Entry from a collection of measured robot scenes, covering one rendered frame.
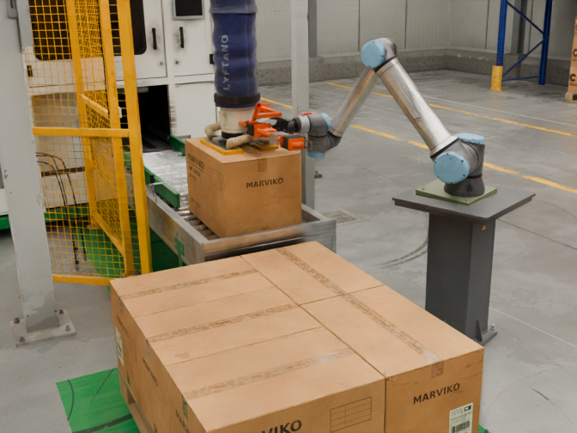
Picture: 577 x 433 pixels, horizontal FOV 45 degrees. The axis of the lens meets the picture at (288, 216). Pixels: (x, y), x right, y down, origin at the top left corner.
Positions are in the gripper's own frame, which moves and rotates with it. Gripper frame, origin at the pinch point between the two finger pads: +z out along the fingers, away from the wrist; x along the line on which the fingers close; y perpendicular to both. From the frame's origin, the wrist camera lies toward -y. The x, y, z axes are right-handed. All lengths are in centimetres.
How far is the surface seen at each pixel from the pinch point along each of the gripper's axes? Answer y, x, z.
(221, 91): 22.8, 15.6, 10.0
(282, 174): -3.7, -22.0, -9.0
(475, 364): -137, -57, -17
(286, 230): -11.9, -47.6, -7.1
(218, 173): 4.1, -19.8, 20.4
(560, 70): 582, -81, -816
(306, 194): 44, -50, -47
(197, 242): -4, -49, 35
